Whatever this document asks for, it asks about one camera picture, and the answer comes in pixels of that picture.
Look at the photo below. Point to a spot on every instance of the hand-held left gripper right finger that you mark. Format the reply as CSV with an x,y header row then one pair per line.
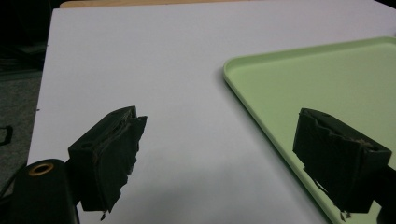
x,y
336,161

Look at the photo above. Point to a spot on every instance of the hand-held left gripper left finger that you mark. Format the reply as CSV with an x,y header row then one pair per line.
x,y
106,161

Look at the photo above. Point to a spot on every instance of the light green plastic tray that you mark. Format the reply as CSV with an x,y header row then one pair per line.
x,y
314,102

